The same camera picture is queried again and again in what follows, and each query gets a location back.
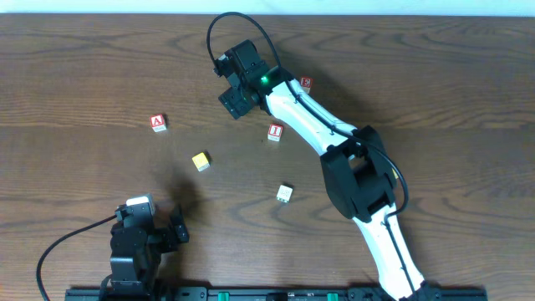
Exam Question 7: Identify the red letter I block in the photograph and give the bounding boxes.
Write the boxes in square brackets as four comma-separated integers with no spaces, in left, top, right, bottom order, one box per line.
[267,124,283,142]

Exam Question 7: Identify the red letter A block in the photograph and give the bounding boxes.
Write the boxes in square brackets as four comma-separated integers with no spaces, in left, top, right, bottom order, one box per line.
[150,114,167,132]

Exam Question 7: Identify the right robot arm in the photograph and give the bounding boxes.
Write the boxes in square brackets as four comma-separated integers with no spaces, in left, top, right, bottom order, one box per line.
[214,65,425,300]

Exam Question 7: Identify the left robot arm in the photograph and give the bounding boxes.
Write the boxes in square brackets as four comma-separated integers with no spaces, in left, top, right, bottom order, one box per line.
[98,204,189,300]

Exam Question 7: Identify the red letter E block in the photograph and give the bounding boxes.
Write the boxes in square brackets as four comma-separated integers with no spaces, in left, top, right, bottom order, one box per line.
[300,77,313,94]

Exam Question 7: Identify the yellow block left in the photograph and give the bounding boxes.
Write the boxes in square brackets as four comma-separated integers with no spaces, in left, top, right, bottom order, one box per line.
[191,152,211,172]

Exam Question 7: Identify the cream block green edge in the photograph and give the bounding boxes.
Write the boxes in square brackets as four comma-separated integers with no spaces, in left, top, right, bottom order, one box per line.
[276,185,293,203]

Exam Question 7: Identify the right black cable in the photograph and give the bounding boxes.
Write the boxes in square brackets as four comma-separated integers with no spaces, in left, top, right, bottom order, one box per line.
[206,11,410,218]

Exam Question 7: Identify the black cable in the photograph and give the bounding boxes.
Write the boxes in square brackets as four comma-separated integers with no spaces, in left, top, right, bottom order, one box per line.
[206,11,410,218]
[35,213,119,301]

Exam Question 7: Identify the left black cable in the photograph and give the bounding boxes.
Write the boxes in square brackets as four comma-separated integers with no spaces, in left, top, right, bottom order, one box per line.
[35,213,119,301]

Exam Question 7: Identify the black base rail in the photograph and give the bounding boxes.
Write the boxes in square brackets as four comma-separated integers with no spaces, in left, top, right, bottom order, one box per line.
[64,285,489,301]

